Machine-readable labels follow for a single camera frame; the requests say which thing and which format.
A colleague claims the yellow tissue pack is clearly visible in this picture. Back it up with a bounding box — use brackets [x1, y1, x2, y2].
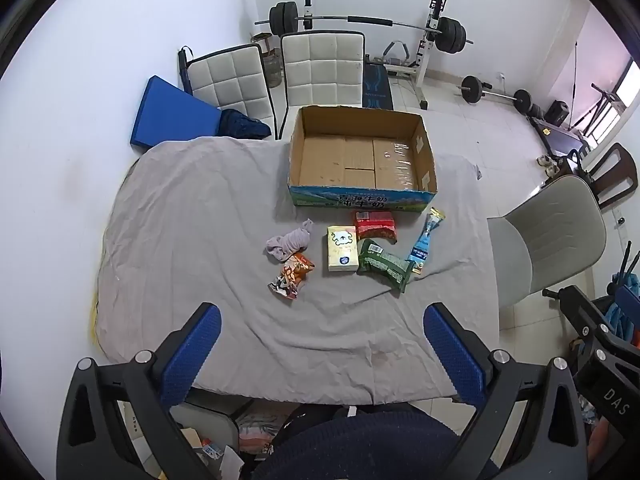
[326, 225, 359, 274]

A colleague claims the short barbell with black plates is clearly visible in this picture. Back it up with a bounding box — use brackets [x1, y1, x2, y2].
[459, 75, 533, 112]

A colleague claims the black blue weight bench pad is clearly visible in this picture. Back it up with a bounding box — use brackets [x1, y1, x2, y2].
[361, 58, 394, 111]

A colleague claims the grey table cloth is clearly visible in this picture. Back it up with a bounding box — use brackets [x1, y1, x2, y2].
[92, 136, 501, 407]

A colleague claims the colourful plastic bag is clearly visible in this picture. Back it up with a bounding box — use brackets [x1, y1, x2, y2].
[235, 410, 283, 458]

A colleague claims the window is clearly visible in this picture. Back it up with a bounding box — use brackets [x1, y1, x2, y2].
[614, 57, 640, 111]

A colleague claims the green snack packet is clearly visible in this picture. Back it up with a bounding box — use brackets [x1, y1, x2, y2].
[356, 238, 416, 293]

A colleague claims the long barbell with black plates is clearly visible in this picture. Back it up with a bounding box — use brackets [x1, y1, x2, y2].
[254, 1, 475, 56]

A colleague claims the orange snack packet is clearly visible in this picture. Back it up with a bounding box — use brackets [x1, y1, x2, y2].
[267, 252, 316, 301]

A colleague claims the person's dark blue sweater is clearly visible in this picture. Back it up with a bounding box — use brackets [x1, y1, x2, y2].
[250, 404, 501, 480]

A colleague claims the grey sock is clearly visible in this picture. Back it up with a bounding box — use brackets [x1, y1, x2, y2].
[265, 218, 315, 263]

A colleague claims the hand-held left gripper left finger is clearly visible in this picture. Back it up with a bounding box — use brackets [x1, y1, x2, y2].
[56, 302, 223, 480]

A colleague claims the black treadmill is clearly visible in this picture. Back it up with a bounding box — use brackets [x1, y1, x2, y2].
[531, 105, 601, 161]

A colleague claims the blue white tube packet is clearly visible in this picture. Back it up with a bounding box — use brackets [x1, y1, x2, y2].
[405, 207, 447, 277]

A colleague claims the red snack packet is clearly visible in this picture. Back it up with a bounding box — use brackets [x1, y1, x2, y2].
[353, 210, 399, 246]

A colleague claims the grey shell chair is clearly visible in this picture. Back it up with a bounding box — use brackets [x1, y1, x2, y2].
[486, 174, 608, 311]

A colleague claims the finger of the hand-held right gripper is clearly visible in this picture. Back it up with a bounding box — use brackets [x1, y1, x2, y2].
[615, 283, 640, 348]
[542, 284, 615, 361]

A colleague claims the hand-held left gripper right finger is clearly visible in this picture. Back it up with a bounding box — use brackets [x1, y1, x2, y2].
[422, 302, 588, 480]

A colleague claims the white padded chair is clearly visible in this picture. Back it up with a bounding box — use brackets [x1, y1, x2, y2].
[186, 43, 277, 140]
[276, 31, 367, 140]

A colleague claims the cardboard box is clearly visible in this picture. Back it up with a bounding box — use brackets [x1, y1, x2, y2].
[287, 105, 439, 212]

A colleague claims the dark wooden chair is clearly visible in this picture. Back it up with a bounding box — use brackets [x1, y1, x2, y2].
[582, 142, 640, 211]

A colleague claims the grey curved exercise handle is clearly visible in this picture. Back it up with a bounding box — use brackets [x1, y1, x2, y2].
[382, 39, 416, 68]

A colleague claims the dark blue cloth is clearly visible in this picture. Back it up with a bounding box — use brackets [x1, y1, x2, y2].
[218, 108, 272, 141]

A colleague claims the blue folded mat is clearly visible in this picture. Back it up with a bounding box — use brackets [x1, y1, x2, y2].
[129, 75, 223, 153]

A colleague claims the blue plastic bag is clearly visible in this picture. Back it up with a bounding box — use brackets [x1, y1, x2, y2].
[600, 271, 640, 348]

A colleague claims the black speaker box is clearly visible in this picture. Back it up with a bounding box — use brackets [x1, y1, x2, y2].
[544, 100, 571, 127]

